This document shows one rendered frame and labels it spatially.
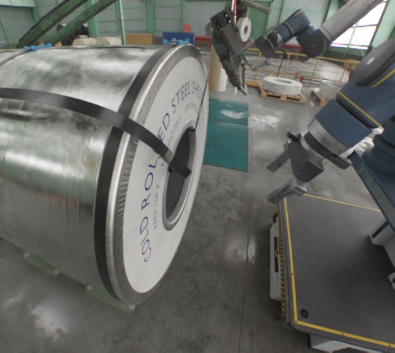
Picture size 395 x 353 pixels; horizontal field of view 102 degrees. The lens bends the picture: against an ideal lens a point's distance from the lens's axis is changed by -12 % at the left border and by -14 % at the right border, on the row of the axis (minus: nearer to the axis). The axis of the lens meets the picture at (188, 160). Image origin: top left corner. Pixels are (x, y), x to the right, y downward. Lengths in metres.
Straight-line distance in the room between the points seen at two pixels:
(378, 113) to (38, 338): 1.78
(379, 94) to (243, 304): 1.34
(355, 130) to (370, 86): 0.08
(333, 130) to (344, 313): 1.04
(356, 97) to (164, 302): 1.39
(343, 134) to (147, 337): 1.36
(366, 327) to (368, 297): 0.16
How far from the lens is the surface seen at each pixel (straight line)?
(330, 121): 0.46
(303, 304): 1.23
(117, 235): 0.48
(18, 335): 1.70
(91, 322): 1.51
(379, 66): 0.45
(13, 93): 0.57
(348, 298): 1.38
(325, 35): 1.17
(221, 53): 0.90
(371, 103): 0.45
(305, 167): 0.47
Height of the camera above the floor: 1.39
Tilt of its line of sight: 36 degrees down
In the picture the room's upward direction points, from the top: 2 degrees clockwise
